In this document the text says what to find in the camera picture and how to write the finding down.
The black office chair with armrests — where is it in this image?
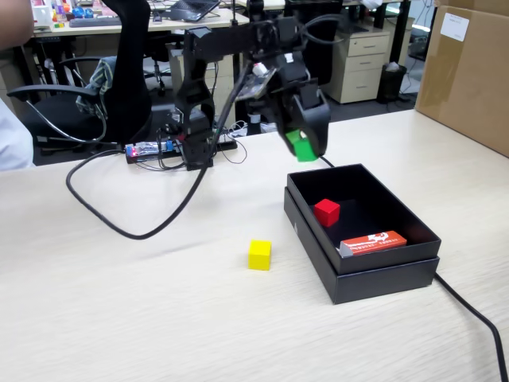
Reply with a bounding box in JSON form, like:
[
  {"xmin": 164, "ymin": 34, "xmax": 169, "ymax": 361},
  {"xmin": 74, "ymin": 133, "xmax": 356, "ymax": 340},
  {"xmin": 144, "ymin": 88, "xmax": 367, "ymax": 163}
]
[{"xmin": 6, "ymin": 0, "xmax": 154, "ymax": 151}]

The controller board with red LED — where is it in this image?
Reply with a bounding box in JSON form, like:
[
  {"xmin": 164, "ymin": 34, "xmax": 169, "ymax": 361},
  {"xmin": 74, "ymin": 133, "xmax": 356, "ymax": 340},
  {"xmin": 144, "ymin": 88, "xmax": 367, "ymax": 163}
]
[{"xmin": 124, "ymin": 141, "xmax": 177, "ymax": 161}]

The large brown cardboard box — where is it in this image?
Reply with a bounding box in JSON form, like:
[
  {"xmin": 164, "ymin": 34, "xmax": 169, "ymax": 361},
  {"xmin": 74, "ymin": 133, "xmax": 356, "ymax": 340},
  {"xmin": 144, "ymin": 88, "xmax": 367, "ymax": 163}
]
[{"xmin": 414, "ymin": 0, "xmax": 509, "ymax": 158}]

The beige three-drawer cabinet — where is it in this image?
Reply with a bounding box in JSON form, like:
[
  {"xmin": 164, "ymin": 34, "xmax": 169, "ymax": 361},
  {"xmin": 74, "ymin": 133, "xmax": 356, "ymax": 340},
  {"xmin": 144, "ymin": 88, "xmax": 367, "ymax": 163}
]
[{"xmin": 320, "ymin": 30, "xmax": 393, "ymax": 105}]

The yellow wooden cube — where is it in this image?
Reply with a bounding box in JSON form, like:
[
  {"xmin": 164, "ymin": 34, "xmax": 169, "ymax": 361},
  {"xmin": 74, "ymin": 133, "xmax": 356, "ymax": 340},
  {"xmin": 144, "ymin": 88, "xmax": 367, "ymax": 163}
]
[{"xmin": 247, "ymin": 239, "xmax": 273, "ymax": 271}]

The black open box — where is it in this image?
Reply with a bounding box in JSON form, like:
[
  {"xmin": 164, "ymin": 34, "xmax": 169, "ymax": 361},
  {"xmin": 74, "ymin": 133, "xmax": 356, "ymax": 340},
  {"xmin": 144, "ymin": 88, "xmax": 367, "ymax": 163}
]
[{"xmin": 283, "ymin": 186, "xmax": 441, "ymax": 306}]

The white desk device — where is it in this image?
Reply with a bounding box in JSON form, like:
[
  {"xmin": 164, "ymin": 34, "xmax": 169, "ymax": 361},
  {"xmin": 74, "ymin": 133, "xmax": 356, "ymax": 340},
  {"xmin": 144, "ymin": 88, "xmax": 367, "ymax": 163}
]
[{"xmin": 30, "ymin": 5, "xmax": 56, "ymax": 34}]

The black trash bin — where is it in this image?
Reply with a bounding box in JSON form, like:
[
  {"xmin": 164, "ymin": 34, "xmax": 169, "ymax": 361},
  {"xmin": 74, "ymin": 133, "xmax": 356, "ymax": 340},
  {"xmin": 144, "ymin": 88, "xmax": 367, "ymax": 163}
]
[{"xmin": 377, "ymin": 62, "xmax": 409, "ymax": 105}]

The person's white shirt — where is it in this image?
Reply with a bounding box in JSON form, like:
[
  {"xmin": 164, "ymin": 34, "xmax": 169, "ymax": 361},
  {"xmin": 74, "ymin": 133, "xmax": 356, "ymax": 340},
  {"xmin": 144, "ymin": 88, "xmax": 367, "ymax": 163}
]
[{"xmin": 0, "ymin": 97, "xmax": 37, "ymax": 173}]

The black laptop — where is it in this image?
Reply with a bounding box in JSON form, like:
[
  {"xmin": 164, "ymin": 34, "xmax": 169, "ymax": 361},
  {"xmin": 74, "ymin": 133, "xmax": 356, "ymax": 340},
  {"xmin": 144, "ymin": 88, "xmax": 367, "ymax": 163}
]
[{"xmin": 160, "ymin": 0, "xmax": 222, "ymax": 23}]

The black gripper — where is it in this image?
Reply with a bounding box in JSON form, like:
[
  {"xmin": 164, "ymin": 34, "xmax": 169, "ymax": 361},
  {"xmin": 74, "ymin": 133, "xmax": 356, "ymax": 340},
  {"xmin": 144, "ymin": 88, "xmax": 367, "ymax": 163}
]
[{"xmin": 269, "ymin": 50, "xmax": 332, "ymax": 157}]

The black keyboard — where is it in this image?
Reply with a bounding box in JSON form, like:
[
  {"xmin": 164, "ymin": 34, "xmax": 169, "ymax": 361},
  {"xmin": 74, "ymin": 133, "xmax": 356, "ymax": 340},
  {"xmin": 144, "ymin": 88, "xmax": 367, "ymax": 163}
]
[{"xmin": 68, "ymin": 16, "xmax": 122, "ymax": 29}]

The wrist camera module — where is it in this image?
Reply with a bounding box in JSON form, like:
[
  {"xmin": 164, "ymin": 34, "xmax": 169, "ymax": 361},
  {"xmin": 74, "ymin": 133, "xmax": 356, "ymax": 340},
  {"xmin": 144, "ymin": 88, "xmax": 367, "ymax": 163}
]
[{"xmin": 235, "ymin": 60, "xmax": 278, "ymax": 101}]

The person's bare forearm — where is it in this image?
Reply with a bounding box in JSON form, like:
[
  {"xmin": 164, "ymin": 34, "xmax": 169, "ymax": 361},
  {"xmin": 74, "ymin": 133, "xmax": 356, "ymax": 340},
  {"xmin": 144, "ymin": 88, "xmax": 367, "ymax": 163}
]
[{"xmin": 0, "ymin": 0, "xmax": 36, "ymax": 52}]

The striped green cloth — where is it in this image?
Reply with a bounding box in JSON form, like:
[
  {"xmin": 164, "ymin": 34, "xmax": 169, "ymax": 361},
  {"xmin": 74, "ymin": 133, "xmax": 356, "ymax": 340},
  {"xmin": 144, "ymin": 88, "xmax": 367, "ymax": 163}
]
[{"xmin": 75, "ymin": 55, "xmax": 119, "ymax": 120}]

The red wooden cube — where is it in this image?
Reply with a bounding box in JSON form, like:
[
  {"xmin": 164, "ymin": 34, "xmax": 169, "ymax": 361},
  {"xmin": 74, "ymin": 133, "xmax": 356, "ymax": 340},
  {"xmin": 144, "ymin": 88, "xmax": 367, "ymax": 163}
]
[{"xmin": 313, "ymin": 198, "xmax": 342, "ymax": 228}]

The orange matchbox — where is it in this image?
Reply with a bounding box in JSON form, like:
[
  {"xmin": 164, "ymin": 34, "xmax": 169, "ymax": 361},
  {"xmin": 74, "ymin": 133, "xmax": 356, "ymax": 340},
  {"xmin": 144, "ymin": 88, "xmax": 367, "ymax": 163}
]
[{"xmin": 339, "ymin": 230, "xmax": 408, "ymax": 259}]

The black cardboard box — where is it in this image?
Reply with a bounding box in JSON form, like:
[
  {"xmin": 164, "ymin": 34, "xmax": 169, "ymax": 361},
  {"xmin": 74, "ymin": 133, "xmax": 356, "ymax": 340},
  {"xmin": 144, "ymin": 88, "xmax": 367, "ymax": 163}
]
[{"xmin": 286, "ymin": 162, "xmax": 442, "ymax": 275}]

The light wooden office desk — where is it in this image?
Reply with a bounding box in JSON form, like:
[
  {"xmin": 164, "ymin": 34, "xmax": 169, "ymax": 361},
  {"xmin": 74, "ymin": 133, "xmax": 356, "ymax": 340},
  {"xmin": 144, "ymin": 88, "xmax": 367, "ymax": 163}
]
[{"xmin": 29, "ymin": 6, "xmax": 251, "ymax": 41}]

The black-legged office desk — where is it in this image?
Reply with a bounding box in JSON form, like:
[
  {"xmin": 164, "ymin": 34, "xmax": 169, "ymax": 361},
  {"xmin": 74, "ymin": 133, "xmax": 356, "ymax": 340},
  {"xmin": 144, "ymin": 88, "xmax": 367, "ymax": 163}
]
[{"xmin": 236, "ymin": 0, "xmax": 413, "ymax": 67}]

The black mesh office chair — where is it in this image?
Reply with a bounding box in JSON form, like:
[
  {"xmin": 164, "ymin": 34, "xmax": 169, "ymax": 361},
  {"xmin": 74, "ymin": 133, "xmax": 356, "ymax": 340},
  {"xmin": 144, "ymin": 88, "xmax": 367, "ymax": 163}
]
[{"xmin": 263, "ymin": 0, "xmax": 345, "ymax": 127}]

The green wooden cube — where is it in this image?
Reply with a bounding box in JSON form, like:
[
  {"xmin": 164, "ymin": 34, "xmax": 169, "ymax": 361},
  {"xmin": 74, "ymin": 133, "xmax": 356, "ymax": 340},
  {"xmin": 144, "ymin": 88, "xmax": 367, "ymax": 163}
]
[{"xmin": 292, "ymin": 138, "xmax": 320, "ymax": 163}]

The thick black cable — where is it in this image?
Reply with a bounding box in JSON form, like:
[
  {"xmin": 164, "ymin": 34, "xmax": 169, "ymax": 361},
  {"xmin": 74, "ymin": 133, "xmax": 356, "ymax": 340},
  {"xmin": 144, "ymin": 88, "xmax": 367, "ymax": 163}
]
[{"xmin": 64, "ymin": 13, "xmax": 509, "ymax": 382}]

